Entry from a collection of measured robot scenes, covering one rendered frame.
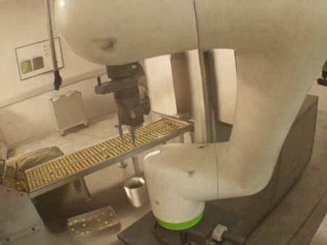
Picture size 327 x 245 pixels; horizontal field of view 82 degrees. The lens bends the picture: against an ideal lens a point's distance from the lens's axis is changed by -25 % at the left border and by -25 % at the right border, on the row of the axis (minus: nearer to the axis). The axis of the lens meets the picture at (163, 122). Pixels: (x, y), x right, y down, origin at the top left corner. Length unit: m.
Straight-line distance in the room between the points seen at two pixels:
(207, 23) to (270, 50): 0.06
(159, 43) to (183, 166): 0.32
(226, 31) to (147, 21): 0.06
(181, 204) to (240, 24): 0.41
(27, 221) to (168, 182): 0.68
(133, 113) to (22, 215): 0.62
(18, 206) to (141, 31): 0.87
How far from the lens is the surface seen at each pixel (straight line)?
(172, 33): 0.18
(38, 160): 1.16
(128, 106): 0.66
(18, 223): 1.01
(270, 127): 0.31
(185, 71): 1.12
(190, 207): 0.53
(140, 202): 0.94
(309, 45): 0.20
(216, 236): 0.59
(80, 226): 0.93
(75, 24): 0.18
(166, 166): 0.47
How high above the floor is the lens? 1.40
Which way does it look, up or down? 20 degrees down
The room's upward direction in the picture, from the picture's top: 8 degrees counter-clockwise
